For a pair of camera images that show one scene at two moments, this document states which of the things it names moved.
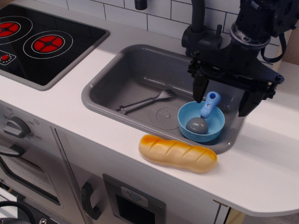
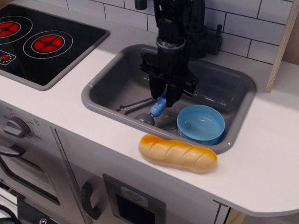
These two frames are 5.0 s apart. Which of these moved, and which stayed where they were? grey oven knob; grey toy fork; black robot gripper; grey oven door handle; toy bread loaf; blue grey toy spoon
Moved: blue grey toy spoon; black robot gripper
Stayed: toy bread loaf; grey oven knob; grey toy fork; grey oven door handle
